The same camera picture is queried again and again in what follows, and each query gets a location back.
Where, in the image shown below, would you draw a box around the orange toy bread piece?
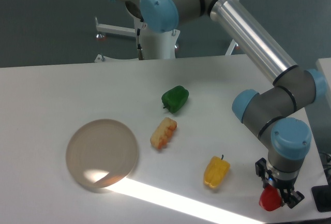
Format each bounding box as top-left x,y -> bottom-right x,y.
150,117 -> 177,150

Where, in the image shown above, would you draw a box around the black box at table edge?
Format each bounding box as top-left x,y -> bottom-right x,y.
311,185 -> 330,213

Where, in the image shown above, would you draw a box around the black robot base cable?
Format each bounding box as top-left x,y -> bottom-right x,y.
136,20 -> 145,61

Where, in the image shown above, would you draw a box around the white side table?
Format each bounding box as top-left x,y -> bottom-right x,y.
317,58 -> 331,89

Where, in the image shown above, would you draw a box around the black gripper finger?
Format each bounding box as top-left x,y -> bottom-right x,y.
255,158 -> 268,182
278,188 -> 305,207

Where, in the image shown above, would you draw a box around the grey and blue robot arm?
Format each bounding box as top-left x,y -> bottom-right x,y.
112,0 -> 327,211

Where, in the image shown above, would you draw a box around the beige round plate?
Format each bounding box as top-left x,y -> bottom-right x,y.
66,119 -> 139,191

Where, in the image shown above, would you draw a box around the black cables at right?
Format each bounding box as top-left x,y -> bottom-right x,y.
318,151 -> 331,181

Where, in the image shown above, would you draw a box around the green toy pepper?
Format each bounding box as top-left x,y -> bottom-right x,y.
161,85 -> 189,114

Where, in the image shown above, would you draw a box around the yellow toy pepper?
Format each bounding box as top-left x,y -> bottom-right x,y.
203,155 -> 231,189

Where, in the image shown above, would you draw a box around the red toy pepper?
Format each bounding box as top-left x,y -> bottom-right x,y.
259,185 -> 282,212

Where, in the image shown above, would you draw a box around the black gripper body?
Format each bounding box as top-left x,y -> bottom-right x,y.
265,168 -> 295,189

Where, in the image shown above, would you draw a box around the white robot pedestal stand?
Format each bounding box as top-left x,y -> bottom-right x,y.
95,2 -> 238,60

